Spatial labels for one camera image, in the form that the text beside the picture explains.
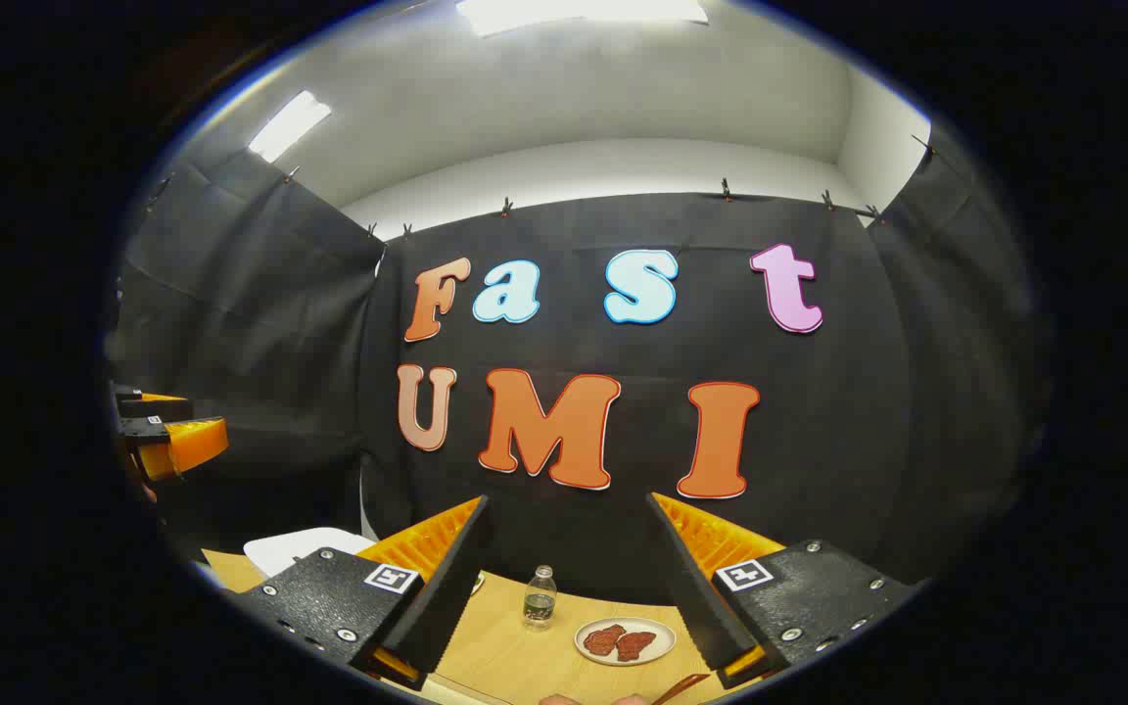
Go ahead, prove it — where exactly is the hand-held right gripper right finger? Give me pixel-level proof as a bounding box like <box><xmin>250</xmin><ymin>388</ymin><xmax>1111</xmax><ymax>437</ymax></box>
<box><xmin>644</xmin><ymin>492</ymin><xmax>922</xmax><ymax>689</ymax></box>

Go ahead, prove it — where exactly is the black backdrop cloth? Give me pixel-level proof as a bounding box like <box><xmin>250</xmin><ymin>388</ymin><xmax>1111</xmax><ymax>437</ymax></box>
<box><xmin>104</xmin><ymin>127</ymin><xmax>1055</xmax><ymax>608</ymax></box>

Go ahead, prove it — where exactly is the brown wooden spoon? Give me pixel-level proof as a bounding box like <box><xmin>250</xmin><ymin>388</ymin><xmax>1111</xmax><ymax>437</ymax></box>
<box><xmin>650</xmin><ymin>673</ymin><xmax>712</xmax><ymax>705</ymax></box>

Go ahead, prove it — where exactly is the white round plate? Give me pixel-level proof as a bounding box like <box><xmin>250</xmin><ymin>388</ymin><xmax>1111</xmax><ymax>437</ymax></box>
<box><xmin>574</xmin><ymin>616</ymin><xmax>678</xmax><ymax>668</ymax></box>

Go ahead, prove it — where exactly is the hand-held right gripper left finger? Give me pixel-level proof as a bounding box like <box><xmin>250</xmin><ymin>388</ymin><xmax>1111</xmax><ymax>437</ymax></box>
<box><xmin>231</xmin><ymin>494</ymin><xmax>494</xmax><ymax>691</ymax></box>

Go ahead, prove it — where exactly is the white rice cooker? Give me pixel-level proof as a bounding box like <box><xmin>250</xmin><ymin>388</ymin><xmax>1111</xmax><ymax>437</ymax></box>
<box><xmin>244</xmin><ymin>527</ymin><xmax>376</xmax><ymax>579</ymax></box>

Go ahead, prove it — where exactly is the ceiling light panel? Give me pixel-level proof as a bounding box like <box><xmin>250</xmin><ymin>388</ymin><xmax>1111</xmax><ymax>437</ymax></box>
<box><xmin>249</xmin><ymin>90</ymin><xmax>333</xmax><ymax>164</ymax></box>
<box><xmin>456</xmin><ymin>0</ymin><xmax>710</xmax><ymax>38</ymax></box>

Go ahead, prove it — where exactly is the clear plastic water bottle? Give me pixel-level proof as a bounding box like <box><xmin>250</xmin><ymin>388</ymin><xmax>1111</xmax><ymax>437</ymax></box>
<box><xmin>523</xmin><ymin>565</ymin><xmax>558</xmax><ymax>631</ymax></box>

